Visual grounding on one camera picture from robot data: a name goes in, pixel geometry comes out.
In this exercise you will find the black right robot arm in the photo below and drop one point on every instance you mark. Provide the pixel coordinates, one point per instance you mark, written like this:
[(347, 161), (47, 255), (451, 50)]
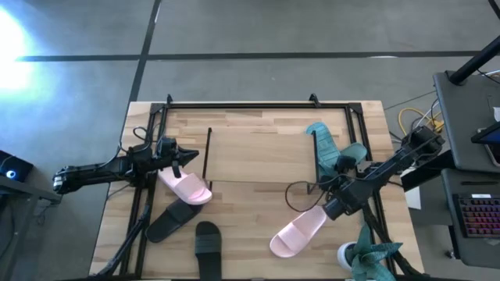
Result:
[(390, 168)]

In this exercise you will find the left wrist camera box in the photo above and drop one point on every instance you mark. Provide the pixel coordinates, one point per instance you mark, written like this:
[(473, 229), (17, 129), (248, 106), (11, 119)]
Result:
[(168, 144)]

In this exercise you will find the teal plant in white pot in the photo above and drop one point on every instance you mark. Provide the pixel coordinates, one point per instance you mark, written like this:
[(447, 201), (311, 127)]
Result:
[(369, 253)]

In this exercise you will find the black pole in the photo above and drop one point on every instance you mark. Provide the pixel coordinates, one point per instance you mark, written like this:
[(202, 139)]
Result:
[(472, 62)]

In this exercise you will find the black metal rig frame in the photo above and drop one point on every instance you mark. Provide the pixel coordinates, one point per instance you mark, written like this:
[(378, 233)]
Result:
[(254, 105)]

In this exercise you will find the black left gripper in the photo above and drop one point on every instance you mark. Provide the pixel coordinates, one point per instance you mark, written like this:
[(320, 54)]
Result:
[(168, 161)]

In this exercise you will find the backlit black keyboard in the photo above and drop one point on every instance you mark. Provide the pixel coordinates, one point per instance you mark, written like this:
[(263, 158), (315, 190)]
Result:
[(480, 216)]

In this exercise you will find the pink slide sandal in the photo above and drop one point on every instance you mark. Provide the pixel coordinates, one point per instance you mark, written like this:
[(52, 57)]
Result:
[(297, 232), (191, 189)]

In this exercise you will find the grey metal stand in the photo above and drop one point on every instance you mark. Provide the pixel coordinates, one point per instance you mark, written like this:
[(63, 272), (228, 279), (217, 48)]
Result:
[(23, 189)]

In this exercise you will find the white paper sheet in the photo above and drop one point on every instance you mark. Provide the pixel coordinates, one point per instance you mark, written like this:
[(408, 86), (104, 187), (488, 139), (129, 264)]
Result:
[(414, 199)]

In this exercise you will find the black tablet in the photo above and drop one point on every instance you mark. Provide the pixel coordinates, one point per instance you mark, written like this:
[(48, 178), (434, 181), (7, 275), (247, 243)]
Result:
[(492, 136)]

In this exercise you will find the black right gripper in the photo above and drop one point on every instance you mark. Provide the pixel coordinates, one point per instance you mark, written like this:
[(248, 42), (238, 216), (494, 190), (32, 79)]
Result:
[(353, 195)]

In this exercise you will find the black metal beam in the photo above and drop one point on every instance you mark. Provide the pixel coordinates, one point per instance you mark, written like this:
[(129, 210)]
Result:
[(426, 173)]

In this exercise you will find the black box with blue light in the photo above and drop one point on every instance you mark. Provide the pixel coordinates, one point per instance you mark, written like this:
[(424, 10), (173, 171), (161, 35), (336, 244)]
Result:
[(19, 166)]

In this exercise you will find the black slide sandal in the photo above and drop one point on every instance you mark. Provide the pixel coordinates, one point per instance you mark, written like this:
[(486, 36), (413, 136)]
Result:
[(208, 253), (172, 220)]

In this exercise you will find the teal slide sandal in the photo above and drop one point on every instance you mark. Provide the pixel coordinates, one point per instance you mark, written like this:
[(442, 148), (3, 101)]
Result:
[(324, 146), (357, 151)]

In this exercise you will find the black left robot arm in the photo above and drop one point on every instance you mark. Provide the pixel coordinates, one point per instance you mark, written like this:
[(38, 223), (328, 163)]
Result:
[(97, 171)]

